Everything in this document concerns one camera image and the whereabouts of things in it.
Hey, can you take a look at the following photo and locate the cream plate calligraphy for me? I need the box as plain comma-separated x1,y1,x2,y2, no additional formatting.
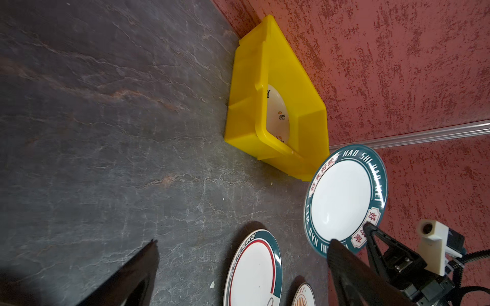
266,84,290,144

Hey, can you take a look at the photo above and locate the yellow plastic bin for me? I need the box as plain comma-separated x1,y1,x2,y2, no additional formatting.
224,15,329,182

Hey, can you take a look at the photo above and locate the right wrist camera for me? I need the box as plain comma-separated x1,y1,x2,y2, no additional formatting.
417,219,466,276

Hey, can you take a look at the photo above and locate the green rim HAO WEI plate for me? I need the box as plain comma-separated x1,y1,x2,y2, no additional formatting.
303,145,389,257

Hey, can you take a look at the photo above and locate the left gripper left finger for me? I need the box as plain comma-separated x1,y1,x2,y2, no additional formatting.
79,240,160,305

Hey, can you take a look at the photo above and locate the white plate orange sunburst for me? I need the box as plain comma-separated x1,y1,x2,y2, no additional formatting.
291,283,316,306

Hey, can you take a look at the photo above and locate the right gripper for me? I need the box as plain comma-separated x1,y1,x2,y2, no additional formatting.
363,222,454,306

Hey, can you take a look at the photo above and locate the green red ring plate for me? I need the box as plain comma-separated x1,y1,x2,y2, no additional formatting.
223,229,283,306

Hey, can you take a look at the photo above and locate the black corrugated cable hose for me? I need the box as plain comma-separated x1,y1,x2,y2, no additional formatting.
447,249,490,306

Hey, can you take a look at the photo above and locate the right corner aluminium post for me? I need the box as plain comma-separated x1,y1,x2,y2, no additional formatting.
328,119,490,150

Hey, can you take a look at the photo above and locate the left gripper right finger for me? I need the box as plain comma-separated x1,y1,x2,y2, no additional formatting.
327,239,413,305

